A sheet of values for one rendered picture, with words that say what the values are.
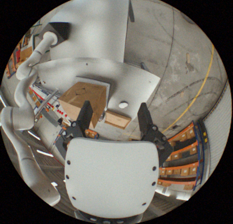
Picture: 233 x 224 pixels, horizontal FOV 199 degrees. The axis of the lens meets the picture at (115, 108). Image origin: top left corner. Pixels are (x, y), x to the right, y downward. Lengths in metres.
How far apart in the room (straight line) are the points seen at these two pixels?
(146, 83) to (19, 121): 0.74
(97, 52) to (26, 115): 0.55
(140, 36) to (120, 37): 0.88
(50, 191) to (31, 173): 0.06
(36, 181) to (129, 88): 0.64
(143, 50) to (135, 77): 0.87
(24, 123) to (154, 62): 1.55
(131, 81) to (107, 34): 0.38
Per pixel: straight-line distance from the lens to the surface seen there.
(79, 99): 0.46
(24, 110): 0.40
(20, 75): 0.67
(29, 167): 0.26
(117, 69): 0.49
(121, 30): 0.50
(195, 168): 3.02
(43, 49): 0.72
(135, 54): 1.29
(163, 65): 1.39
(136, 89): 0.53
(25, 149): 0.37
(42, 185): 0.21
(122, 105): 0.61
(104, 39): 0.52
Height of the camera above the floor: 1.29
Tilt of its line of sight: 41 degrees down
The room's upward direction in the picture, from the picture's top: 158 degrees counter-clockwise
